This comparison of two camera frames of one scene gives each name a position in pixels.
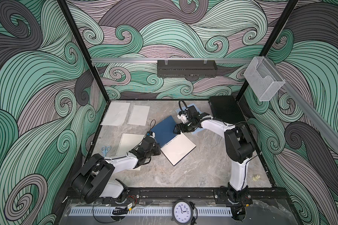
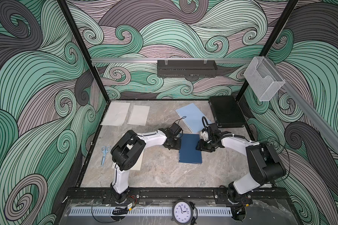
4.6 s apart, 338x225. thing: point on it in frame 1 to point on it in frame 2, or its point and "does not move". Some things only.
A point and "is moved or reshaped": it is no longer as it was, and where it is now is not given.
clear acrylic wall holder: [262, 78] does not move
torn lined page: [138, 115] does not move
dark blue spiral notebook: [175, 147] is moved or reshaped
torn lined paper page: [116, 114] does not move
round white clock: [182, 212] does not move
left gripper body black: [154, 151] to [175, 145]
